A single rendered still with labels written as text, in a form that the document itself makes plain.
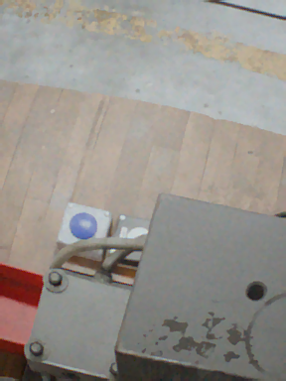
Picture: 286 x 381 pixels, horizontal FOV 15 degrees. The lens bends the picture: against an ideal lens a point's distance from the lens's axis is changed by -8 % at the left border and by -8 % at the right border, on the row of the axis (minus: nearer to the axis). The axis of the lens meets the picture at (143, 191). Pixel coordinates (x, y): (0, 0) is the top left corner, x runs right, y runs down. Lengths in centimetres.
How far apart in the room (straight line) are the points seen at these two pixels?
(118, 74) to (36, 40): 27
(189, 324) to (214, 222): 8
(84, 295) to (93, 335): 4
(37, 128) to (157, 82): 114
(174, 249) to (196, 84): 206
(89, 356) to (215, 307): 17
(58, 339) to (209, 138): 84
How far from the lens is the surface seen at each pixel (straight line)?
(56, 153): 167
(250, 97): 280
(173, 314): 74
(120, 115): 170
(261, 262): 76
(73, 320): 89
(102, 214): 158
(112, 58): 287
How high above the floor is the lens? 234
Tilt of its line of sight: 62 degrees down
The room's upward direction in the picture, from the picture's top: 2 degrees counter-clockwise
